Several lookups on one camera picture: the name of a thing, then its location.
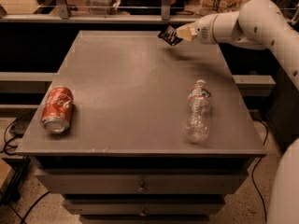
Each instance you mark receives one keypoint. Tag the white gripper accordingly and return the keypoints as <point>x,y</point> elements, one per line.
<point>203,32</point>

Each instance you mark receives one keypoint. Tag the black rxbar chocolate bar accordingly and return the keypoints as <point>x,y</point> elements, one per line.
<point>169,35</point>

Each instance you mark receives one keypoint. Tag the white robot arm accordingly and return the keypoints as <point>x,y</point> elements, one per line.
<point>259,24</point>

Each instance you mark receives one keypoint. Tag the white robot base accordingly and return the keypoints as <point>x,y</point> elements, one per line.
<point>284,200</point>

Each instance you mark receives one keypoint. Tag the red coca-cola can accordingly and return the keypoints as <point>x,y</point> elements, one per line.
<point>57,110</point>

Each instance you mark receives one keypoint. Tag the clear plastic water bottle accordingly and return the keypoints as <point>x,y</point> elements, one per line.
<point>196,127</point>

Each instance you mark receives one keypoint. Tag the grey metal railing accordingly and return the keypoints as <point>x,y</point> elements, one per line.
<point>74,11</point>

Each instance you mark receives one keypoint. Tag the grey drawer cabinet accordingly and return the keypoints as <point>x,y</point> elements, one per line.
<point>130,98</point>

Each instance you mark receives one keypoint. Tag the top drawer knob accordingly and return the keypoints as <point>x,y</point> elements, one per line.
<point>142,187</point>

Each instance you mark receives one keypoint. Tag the drawer knob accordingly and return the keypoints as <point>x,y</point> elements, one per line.
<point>142,187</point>
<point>143,213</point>

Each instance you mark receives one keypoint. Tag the black bag behind rail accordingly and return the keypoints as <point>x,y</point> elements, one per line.
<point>149,7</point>

